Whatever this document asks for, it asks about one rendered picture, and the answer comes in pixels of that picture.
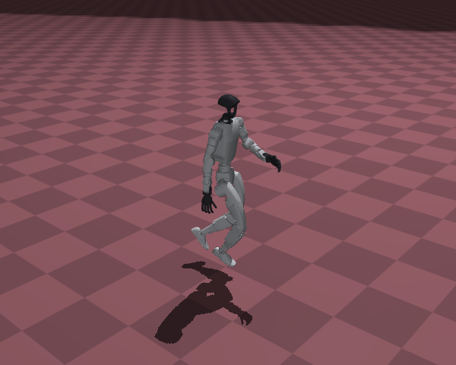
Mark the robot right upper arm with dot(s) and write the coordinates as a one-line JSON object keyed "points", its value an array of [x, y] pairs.
{"points": [[214, 136]]}

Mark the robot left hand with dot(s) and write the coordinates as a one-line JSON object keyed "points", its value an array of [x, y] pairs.
{"points": [[273, 160]]}

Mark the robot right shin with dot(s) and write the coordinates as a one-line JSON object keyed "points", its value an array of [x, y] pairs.
{"points": [[232, 238]]}

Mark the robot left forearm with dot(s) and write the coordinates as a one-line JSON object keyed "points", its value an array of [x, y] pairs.
{"points": [[258, 152]]}

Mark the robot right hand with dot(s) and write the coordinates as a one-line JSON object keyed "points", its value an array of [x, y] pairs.
{"points": [[207, 201]]}

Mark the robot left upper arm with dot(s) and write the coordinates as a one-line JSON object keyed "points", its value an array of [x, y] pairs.
{"points": [[243, 134]]}

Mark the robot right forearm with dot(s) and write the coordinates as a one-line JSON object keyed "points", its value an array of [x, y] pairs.
{"points": [[207, 181]]}

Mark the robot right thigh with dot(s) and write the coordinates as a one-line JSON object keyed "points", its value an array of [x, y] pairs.
{"points": [[233, 202]]}

